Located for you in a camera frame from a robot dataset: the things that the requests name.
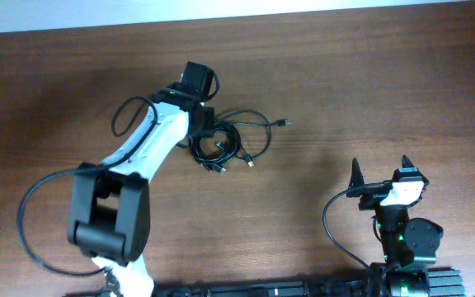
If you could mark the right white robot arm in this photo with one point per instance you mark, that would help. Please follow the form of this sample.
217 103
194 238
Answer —
409 244

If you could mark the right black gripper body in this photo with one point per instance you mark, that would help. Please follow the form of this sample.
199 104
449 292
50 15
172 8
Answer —
373 198

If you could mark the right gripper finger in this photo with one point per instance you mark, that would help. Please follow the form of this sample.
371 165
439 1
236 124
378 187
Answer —
406 162
356 183

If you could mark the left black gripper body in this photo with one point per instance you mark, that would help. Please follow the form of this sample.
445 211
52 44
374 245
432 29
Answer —
208 123

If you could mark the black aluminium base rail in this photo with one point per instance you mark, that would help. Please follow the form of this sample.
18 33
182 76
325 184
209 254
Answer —
439 283

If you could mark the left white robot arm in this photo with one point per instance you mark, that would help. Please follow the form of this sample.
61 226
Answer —
109 217

